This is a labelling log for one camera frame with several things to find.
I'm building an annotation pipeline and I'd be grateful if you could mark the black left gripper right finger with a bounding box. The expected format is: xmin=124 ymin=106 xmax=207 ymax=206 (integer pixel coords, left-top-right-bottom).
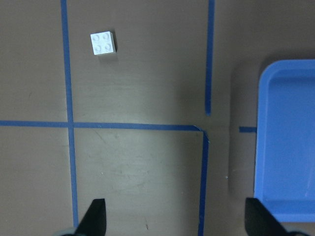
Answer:
xmin=244 ymin=198 xmax=293 ymax=236

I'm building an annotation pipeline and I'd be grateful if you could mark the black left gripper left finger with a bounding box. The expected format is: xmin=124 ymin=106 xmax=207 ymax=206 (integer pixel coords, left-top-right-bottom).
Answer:
xmin=74 ymin=199 xmax=106 ymax=236

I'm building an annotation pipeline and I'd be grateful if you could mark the blue plastic tray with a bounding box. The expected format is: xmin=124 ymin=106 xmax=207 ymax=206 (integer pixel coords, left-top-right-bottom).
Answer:
xmin=254 ymin=59 xmax=315 ymax=222

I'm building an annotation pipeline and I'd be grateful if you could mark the white block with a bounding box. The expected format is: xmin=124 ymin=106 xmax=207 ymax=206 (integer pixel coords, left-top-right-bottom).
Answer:
xmin=90 ymin=31 xmax=116 ymax=56

